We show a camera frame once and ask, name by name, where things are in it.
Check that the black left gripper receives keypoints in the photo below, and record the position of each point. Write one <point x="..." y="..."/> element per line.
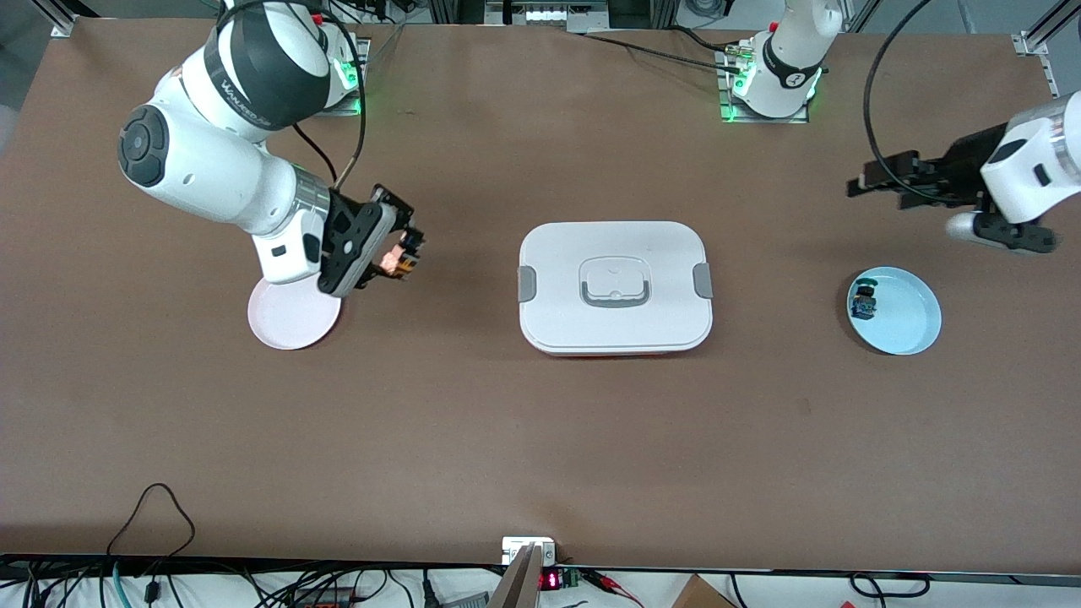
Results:
<point x="964" y="171"/>

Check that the orange push button switch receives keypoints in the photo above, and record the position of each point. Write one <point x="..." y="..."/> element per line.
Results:
<point x="390" y="262"/>

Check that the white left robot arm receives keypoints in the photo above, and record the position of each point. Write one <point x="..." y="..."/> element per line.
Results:
<point x="790" y="51"/>

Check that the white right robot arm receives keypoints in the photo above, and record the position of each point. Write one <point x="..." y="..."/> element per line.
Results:
<point x="211" y="169"/>

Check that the small white electronic box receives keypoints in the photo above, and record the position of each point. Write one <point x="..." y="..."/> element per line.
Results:
<point x="515" y="547"/>

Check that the brown cardboard box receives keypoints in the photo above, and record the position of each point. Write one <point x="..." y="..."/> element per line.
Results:
<point x="701" y="595"/>

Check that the pink round plate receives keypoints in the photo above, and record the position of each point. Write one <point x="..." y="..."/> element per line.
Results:
<point x="291" y="325"/>

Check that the light blue round plate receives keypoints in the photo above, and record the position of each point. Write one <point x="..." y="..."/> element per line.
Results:
<point x="908" y="317"/>

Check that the metal rack with sockets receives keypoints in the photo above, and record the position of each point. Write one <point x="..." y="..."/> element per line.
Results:
<point x="545" y="15"/>

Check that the brown cardboard strip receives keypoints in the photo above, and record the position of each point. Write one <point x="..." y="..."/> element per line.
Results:
<point x="517" y="587"/>

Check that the red digit display module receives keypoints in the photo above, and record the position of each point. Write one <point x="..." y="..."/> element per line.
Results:
<point x="553" y="580"/>

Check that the red black clip lead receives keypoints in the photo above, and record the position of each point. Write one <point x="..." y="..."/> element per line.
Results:
<point x="612" y="584"/>

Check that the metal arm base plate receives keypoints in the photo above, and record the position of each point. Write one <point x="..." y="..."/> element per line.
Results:
<point x="728" y="114"/>
<point x="359" y="105"/>

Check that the blue push button switch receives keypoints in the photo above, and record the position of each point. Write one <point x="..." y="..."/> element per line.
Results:
<point x="864" y="300"/>

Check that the perforated metal rail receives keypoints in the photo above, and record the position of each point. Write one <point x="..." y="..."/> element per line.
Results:
<point x="1056" y="76"/>

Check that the aluminium frame profile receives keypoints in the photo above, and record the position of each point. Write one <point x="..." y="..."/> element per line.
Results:
<point x="61" y="21"/>
<point x="1034" y="38"/>

